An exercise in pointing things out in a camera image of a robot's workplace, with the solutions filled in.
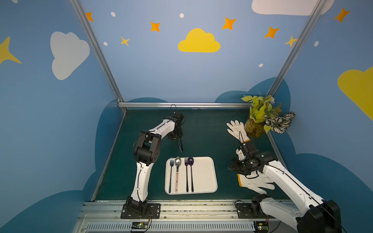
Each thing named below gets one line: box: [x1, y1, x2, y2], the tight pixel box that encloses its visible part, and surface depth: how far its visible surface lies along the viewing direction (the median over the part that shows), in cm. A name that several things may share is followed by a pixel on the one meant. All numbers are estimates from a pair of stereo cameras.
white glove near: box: [237, 170, 276, 195], surface depth 84 cm
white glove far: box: [226, 119, 251, 144], surface depth 112 cm
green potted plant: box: [240, 95, 295, 138], surface depth 95 cm
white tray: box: [164, 156, 219, 195], surface depth 88 cm
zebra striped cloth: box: [263, 111, 296, 134], surface depth 86 cm
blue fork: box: [168, 157, 175, 194], surface depth 93 cm
